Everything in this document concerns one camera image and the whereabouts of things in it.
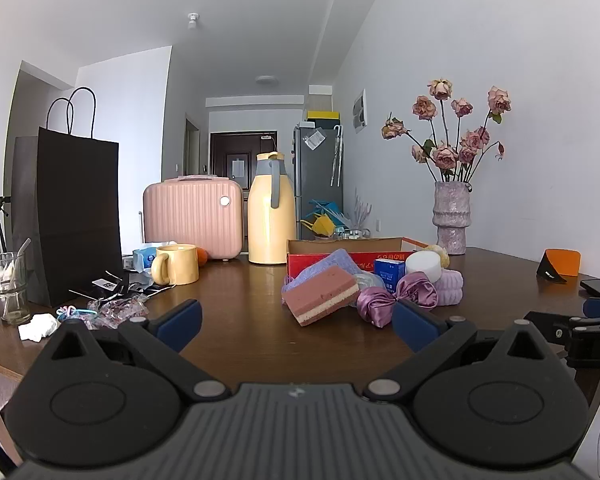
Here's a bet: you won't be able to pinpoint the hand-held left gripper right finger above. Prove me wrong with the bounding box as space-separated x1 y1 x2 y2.
364 300 563 403

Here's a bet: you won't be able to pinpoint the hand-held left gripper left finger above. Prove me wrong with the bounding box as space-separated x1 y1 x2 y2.
32 299 231 403

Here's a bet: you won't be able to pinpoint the purple satin bow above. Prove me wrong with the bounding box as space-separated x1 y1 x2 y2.
356 271 439 329

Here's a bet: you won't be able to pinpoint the lilac towel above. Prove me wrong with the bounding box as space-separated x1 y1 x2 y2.
432 268 465 307

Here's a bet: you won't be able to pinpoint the blue white tissue pack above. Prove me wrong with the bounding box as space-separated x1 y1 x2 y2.
374 257 407 295

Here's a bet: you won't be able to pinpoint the pale blue mesh pouf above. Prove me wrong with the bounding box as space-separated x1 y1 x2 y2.
355 272 387 292

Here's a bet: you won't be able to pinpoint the yellow white corgi plush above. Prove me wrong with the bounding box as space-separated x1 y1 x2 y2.
422 245 451 269

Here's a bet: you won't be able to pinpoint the pink layered sponge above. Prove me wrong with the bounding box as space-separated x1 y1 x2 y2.
283 266 361 328

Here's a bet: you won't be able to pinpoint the lavender knitted cloth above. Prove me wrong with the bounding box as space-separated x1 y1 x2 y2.
281 249 362 303

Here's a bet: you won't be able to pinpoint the red cardboard box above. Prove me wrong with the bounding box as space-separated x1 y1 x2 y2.
286 236 431 281

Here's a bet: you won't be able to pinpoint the yellow mug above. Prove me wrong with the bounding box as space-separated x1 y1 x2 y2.
151 243 200 286

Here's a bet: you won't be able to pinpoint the pile of clear candy wrappers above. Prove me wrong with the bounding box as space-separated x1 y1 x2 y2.
86 294 151 331

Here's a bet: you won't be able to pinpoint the orange black pouch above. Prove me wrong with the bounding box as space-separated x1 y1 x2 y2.
536 248 580 284

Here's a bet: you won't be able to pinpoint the blue wet wipes pack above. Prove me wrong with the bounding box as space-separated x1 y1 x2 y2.
132 246 163 273

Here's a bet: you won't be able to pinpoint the black packet with white label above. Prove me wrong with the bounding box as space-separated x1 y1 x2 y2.
69 269 177 306

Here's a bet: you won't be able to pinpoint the pink small suitcase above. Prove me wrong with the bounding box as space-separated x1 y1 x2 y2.
142 175 244 262

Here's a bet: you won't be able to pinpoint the lilac ceramic vase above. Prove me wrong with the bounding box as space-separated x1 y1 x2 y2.
432 181 473 256

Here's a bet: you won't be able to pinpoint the dried pampas grass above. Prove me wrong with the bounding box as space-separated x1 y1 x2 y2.
347 187 374 231

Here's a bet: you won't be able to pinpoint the yellow thermos jug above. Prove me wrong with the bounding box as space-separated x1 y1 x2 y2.
247 151 297 265

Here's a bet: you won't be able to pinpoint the yellow bag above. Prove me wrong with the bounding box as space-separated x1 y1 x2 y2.
300 214 335 240

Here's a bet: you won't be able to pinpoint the crumpled white tissue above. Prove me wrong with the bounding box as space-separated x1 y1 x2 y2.
18 312 61 343

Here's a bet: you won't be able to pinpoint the blue bag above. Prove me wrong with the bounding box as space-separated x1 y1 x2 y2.
308 200 343 217

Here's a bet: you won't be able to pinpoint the black paper bag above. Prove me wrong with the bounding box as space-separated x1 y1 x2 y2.
11 87 122 308

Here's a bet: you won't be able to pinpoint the dried pink roses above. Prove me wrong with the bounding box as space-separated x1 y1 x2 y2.
381 78 512 184

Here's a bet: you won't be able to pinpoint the white straw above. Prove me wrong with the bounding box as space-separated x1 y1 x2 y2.
0 238 32 281

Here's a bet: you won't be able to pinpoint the clear drinking glass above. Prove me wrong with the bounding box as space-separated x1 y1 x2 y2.
0 251 32 325

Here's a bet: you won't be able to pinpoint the dark wooden door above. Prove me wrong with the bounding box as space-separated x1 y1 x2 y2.
210 131 277 192

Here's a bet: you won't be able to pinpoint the grey refrigerator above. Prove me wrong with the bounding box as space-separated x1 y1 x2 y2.
293 122 344 241

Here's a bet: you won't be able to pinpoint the clear folded umbrella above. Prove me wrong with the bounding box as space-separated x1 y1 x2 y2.
330 125 343 188

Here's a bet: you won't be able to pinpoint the blue pink plastic chain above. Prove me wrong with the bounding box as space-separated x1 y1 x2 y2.
56 305 98 323

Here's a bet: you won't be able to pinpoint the white wall panel box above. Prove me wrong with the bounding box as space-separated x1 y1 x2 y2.
352 89 368 134

